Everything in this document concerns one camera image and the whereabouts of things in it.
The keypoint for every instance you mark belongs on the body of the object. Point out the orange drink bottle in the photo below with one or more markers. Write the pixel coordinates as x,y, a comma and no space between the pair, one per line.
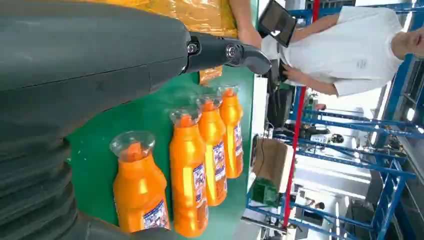
139,192
231,132
212,149
187,172

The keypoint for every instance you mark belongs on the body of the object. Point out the red pole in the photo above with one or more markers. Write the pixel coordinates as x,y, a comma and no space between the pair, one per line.
294,149

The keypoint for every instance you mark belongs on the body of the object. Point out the green table mat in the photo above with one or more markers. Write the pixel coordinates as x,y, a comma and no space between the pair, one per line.
92,165

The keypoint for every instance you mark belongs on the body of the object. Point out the green crate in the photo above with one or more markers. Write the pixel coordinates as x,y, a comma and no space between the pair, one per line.
265,193

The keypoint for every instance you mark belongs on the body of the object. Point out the yellow plastic sheet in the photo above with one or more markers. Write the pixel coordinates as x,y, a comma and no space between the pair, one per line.
198,13

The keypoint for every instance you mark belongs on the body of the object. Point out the person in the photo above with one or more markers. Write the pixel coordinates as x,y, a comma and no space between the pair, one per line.
348,49
243,20

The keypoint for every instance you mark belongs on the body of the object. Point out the left robot hand grey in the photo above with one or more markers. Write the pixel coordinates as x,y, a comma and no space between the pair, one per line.
82,49

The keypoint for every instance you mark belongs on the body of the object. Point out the cardboard box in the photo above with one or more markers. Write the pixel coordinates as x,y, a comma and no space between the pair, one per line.
271,162

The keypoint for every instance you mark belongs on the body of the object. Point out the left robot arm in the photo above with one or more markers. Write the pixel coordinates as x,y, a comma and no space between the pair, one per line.
33,192

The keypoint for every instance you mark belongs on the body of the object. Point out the black tablet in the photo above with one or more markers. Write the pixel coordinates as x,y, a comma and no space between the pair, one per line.
276,20

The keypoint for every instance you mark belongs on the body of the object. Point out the blue metal rack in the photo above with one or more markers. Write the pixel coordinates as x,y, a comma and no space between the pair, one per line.
394,185

